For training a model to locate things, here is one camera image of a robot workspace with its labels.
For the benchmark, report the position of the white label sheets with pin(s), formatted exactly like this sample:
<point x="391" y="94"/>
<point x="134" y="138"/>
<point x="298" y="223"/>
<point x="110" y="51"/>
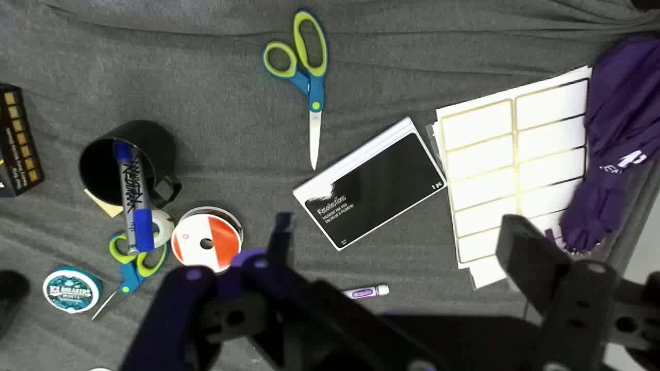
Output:
<point x="508" y="156"/>

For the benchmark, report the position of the purple white marker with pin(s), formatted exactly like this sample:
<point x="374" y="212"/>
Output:
<point x="367" y="291"/>

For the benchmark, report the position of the blue sharpie marker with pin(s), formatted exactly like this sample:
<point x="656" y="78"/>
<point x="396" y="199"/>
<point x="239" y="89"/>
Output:
<point x="134" y="191"/>

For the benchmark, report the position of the black box with orange print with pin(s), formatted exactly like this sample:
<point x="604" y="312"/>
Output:
<point x="17" y="145"/>

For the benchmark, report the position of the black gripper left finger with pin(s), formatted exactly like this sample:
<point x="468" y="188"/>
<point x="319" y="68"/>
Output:
<point x="309" y="310"/>

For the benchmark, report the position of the clear tape roll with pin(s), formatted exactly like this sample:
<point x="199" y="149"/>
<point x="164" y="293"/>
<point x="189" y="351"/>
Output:
<point x="164" y="223"/>

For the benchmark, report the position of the large green blue scissors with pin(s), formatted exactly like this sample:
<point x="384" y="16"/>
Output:
<point x="309" y="74"/>

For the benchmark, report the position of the purple cloth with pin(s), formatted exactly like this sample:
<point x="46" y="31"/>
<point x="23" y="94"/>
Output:
<point x="610" y="136"/>

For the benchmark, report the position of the small green blue scissors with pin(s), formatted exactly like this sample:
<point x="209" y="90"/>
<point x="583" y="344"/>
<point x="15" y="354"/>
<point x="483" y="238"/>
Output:
<point x="131" y="271"/>

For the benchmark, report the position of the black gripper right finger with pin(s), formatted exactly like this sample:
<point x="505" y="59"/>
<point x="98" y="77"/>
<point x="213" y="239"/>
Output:
<point x="570" y="301"/>

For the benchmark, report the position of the grey tablecloth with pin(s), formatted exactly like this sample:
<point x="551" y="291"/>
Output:
<point x="207" y="89"/>

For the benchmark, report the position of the orange white ribbon spool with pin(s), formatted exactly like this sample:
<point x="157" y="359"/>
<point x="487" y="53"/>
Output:
<point x="207" y="239"/>

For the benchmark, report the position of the tan sticky note block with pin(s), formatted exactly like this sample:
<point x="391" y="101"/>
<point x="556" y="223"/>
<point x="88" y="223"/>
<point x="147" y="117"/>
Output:
<point x="104" y="204"/>

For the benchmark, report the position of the black mug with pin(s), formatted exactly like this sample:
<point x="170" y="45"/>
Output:
<point x="147" y="140"/>

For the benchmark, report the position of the teal round tin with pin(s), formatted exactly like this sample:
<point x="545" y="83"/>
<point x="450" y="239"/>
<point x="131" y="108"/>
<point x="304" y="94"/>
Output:
<point x="73" y="288"/>

